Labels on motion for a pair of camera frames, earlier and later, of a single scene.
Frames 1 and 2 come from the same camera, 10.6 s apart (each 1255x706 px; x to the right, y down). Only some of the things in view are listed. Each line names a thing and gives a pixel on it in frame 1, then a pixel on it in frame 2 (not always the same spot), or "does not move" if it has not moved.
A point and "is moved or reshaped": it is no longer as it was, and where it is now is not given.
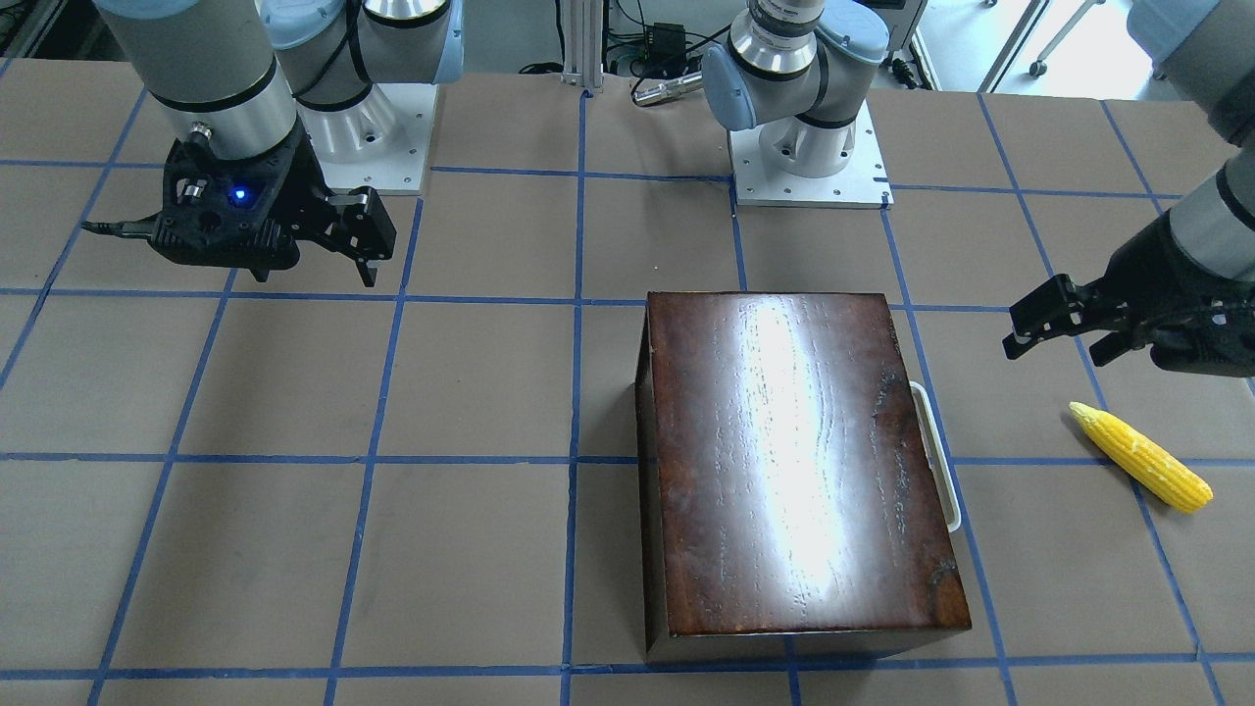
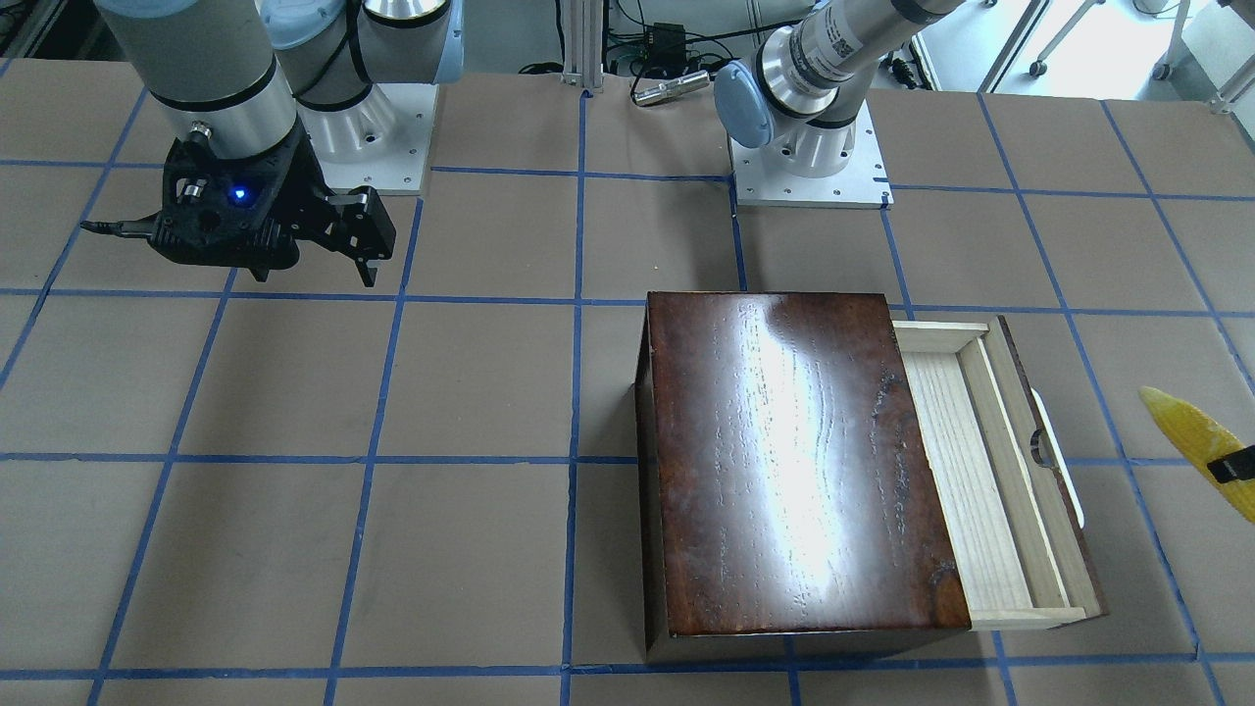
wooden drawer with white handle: [935, 457] is moved or reshaped
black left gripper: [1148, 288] to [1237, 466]
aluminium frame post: [582, 31] does not move
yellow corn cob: [1156, 470] to [1200, 438]
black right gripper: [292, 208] does not move
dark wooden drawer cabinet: [789, 502] does not move
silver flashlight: [667, 90] does not move
